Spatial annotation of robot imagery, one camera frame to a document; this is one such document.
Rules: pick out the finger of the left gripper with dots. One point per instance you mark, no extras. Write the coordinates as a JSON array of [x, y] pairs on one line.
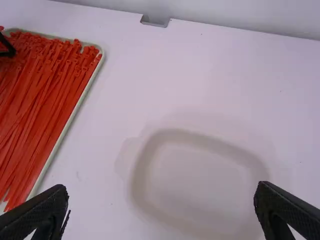
[[12, 52]]

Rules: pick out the white dish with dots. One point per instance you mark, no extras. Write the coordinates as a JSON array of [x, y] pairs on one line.
[[195, 180]]

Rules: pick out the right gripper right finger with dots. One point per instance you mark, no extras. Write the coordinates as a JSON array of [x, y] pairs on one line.
[[287, 215]]

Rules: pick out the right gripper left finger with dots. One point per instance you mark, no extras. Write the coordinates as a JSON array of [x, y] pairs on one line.
[[32, 217]]

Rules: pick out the pale tray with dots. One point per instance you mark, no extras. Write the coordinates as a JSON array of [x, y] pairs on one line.
[[91, 82]]

